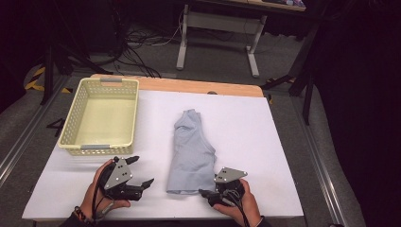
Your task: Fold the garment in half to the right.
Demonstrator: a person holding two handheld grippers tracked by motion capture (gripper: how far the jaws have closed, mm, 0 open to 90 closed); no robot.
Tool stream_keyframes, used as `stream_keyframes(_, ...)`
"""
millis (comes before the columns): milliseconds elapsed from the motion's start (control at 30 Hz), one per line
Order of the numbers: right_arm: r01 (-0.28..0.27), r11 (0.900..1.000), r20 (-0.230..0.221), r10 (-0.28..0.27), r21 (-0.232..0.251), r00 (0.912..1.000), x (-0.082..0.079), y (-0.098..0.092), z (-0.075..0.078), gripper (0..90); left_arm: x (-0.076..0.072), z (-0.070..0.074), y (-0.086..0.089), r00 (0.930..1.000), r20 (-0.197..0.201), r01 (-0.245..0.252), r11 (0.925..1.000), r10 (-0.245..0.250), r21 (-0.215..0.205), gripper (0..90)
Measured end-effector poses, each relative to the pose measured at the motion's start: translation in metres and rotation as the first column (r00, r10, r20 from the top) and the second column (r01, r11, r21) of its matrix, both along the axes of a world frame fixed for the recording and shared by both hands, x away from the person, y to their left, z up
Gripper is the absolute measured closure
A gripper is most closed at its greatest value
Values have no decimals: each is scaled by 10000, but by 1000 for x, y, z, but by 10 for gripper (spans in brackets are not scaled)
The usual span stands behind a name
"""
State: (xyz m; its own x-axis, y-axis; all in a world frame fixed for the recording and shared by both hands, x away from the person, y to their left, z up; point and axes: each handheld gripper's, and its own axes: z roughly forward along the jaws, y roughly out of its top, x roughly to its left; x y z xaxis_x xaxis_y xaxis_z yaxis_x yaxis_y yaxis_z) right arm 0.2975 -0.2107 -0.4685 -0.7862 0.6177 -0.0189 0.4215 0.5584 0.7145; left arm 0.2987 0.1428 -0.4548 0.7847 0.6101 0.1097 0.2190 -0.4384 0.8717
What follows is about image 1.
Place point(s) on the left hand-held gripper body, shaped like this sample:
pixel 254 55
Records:
pixel 118 175

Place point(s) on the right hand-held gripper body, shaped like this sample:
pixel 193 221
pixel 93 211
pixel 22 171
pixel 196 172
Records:
pixel 228 175

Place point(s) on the light grey tank top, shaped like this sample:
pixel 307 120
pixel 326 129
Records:
pixel 190 157

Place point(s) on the pale yellow plastic basket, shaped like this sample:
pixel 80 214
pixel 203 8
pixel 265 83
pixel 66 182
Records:
pixel 105 119

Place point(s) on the person's right hand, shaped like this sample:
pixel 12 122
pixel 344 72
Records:
pixel 250 209

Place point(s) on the person's left hand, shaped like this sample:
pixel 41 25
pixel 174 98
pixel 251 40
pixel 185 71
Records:
pixel 90 205

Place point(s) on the white table mat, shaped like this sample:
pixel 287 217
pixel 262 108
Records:
pixel 246 135

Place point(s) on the dark round table grommet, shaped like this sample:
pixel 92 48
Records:
pixel 212 92

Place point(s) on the black metal stand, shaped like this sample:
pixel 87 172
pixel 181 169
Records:
pixel 307 94
pixel 48 75

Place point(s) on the black curtain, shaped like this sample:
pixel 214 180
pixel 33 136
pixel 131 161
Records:
pixel 362 94
pixel 12 47

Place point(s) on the blue patterned object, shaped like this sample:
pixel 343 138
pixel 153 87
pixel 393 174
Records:
pixel 291 2

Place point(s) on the aluminium floor rail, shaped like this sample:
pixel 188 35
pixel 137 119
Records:
pixel 318 164
pixel 28 132

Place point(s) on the white metal table frame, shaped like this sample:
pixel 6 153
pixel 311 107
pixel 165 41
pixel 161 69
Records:
pixel 220 23

